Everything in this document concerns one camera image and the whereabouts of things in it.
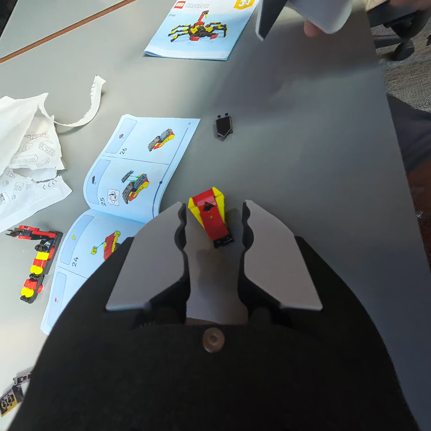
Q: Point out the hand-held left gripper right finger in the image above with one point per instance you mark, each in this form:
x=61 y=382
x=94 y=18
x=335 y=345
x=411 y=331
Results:
x=279 y=269

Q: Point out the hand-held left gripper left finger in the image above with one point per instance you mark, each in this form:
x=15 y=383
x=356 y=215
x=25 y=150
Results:
x=148 y=269

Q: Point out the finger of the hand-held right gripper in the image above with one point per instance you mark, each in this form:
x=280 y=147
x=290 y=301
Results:
x=269 y=16

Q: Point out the red yellow brick model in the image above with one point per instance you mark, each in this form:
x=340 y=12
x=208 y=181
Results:
x=210 y=215

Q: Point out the small black brick piece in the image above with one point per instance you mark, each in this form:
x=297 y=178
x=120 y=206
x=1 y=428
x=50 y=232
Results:
x=224 y=128

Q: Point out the grey desk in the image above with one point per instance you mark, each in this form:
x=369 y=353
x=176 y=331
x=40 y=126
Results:
x=303 y=151
x=50 y=20

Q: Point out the person's right hand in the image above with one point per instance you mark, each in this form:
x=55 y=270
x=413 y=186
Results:
x=313 y=28

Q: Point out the closed scorpion cover booklet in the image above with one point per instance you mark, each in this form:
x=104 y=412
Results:
x=215 y=43

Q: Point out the black office chair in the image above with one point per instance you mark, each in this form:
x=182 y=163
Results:
x=404 y=47

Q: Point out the open blue instruction booklet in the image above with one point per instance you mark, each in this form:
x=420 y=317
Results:
x=128 y=168

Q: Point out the red black yellow brick tail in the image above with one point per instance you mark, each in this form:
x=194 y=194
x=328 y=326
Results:
x=37 y=266

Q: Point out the person's leg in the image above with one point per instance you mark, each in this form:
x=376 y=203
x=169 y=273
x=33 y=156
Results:
x=414 y=134

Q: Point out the dark grey long brick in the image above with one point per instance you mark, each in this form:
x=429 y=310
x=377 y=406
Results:
x=23 y=377

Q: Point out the torn white paper strip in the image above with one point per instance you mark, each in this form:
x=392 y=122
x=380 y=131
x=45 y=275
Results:
x=96 y=91

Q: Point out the dark grey studded brick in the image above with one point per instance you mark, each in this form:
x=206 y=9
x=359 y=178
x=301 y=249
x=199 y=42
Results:
x=10 y=400

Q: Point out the torn white paper bag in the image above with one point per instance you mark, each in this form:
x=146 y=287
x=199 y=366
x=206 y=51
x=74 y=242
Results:
x=20 y=111

